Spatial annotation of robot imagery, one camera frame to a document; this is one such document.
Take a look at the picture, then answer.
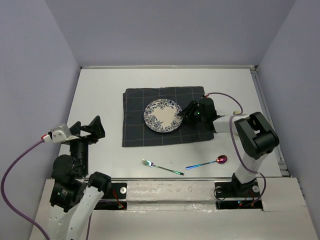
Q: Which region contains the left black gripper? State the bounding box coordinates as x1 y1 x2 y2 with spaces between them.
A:
69 114 106 175

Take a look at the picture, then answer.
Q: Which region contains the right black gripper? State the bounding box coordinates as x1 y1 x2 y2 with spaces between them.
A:
176 100 207 125

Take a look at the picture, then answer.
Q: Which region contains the blue floral plate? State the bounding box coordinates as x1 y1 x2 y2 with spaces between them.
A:
143 98 182 133

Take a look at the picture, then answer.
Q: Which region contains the cream yellow mug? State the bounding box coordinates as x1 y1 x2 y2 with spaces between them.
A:
232 110 243 116

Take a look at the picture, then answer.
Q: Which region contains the dark plaid cloth napkin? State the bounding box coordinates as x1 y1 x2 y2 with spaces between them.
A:
122 86 214 148

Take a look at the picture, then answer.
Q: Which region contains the iridescent fork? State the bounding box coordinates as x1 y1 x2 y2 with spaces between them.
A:
141 159 185 176

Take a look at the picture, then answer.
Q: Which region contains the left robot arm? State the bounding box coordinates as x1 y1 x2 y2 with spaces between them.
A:
42 115 112 240

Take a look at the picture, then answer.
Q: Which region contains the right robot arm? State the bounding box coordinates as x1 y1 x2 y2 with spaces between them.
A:
177 97 280 196

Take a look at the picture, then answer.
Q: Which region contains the iridescent spoon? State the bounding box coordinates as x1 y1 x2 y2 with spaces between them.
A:
185 155 228 170

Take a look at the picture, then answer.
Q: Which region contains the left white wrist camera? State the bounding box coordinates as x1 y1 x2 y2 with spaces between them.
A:
41 124 79 144

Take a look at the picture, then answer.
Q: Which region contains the aluminium table edge rail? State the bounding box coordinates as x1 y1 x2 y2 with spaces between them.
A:
80 65 256 71

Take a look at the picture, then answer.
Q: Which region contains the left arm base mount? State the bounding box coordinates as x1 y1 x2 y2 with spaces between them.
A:
94 182 128 211

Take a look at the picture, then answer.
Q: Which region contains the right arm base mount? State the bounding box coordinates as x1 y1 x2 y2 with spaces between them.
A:
213 174 263 210

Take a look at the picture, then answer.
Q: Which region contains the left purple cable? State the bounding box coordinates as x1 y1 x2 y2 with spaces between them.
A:
1 139 91 240

